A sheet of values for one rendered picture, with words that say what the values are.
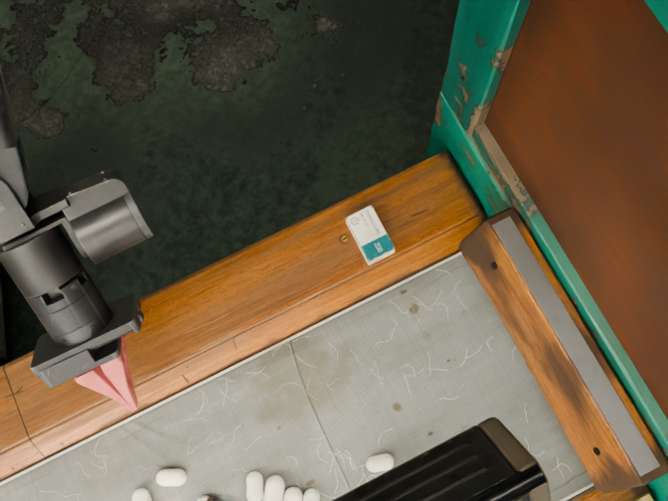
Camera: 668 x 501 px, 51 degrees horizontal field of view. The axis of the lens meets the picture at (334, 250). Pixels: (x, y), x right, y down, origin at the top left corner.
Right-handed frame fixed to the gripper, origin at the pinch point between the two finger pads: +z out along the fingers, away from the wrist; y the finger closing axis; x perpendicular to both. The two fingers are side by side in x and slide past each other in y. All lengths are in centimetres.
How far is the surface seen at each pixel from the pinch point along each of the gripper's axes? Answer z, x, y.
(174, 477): 12.7, 3.1, -1.4
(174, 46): -18, 126, 20
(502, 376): 18.5, 0.5, 36.8
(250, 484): 16.1, 0.4, 5.9
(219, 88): -6, 116, 25
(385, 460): 19.3, -2.3, 20.3
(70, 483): 10.3, 7.7, -13.0
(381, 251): 1.4, 8.8, 30.3
